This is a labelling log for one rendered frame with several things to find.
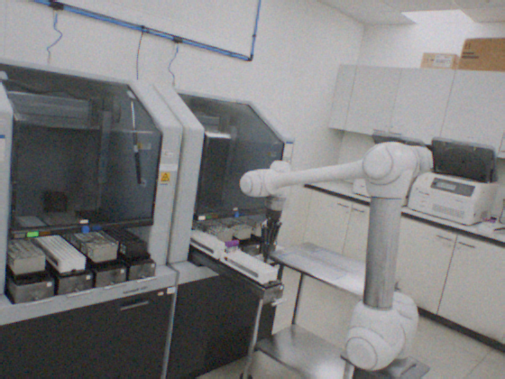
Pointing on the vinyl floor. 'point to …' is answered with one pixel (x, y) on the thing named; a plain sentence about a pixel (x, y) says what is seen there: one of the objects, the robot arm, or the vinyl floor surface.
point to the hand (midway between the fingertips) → (267, 250)
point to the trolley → (299, 263)
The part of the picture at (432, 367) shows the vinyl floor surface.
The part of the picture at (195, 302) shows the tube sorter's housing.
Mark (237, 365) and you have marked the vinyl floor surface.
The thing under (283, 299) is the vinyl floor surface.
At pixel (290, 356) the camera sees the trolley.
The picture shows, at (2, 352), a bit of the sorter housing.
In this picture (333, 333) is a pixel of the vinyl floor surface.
